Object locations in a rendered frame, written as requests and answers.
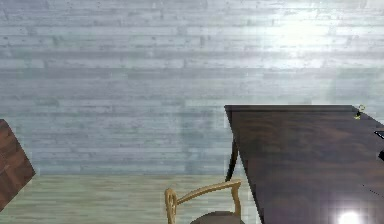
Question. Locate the small gold and black object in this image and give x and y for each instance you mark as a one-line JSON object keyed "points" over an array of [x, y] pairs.
{"points": [[359, 113]]}

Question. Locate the dark brown wooden table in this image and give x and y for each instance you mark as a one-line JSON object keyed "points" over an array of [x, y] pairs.
{"points": [[300, 160]]}

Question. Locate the reddish brown wooden cabinet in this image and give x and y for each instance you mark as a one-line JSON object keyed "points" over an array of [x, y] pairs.
{"points": [[11, 166]]}

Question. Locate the black laptop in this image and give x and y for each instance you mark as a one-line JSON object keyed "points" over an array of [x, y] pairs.
{"points": [[380, 134]]}

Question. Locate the tan wooden chair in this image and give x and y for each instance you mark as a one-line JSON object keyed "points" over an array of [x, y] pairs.
{"points": [[203, 192]]}

